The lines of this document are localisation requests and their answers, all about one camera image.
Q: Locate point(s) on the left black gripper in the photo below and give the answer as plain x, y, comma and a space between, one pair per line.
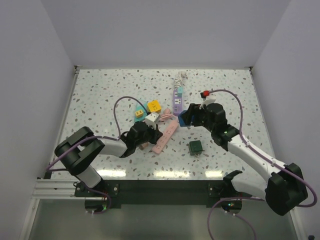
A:
157, 135

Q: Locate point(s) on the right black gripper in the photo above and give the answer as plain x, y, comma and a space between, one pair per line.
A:
193, 111

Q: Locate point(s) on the blue cube socket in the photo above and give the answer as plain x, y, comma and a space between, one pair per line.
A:
182, 119

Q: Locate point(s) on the pink power strip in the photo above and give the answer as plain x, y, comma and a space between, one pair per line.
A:
167, 134

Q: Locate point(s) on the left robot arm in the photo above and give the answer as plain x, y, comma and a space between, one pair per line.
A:
78, 151

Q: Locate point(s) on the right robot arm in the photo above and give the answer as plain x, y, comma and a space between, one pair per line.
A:
282, 188

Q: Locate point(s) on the small pink plug adapter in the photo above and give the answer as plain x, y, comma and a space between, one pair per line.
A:
143, 146

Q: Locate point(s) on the purple power strip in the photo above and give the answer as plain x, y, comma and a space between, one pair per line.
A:
178, 101

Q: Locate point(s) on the teal power strip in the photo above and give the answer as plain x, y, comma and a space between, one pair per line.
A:
138, 106

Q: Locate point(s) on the small yellow adapter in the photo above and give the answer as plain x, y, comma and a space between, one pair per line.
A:
139, 113

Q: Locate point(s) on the yellow cube socket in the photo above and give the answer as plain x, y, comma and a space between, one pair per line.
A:
154, 106

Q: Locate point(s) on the dark green cube socket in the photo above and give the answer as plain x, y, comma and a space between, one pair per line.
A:
195, 148

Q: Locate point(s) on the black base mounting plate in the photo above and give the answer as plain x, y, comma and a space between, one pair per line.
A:
116, 193

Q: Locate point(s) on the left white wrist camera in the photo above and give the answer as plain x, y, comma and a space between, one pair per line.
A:
152, 119

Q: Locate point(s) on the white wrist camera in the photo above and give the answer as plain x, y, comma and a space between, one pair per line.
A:
152, 119
208, 97

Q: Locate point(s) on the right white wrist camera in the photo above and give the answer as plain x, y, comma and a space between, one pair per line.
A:
208, 97

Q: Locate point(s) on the aluminium rail frame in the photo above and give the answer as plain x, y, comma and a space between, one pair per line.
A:
35, 201

